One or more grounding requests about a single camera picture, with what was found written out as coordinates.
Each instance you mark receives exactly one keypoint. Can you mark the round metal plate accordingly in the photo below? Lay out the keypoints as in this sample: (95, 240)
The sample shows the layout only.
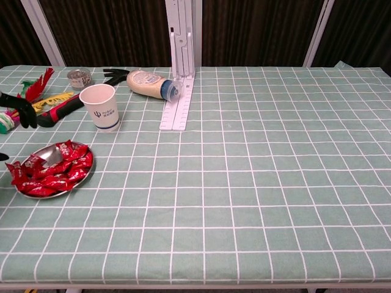
(50, 154)

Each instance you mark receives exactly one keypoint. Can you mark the dark brown curtain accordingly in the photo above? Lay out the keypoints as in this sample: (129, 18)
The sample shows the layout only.
(107, 30)
(15, 30)
(259, 30)
(360, 30)

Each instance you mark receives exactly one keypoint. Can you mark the green checked tablecloth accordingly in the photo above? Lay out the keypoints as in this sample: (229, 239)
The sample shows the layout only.
(244, 183)

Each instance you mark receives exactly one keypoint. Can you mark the colourful feather shuttlecock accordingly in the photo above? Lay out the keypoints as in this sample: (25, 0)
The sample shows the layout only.
(38, 85)

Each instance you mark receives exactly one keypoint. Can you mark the red black claw hammer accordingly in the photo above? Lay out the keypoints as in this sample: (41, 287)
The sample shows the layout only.
(65, 108)

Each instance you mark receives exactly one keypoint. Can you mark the white partition post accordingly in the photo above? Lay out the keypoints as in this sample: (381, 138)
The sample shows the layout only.
(42, 30)
(317, 30)
(195, 30)

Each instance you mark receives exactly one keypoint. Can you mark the white paper cup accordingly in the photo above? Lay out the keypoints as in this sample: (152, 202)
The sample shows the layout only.
(104, 114)

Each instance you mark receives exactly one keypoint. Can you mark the mayonnaise squeeze bottle blue cap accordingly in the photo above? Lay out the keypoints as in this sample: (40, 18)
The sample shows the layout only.
(143, 81)

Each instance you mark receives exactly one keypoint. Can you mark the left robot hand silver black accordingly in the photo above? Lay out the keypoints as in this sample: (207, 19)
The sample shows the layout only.
(26, 113)

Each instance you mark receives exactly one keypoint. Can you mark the small clear jar of clips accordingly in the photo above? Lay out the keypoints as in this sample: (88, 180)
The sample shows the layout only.
(79, 79)

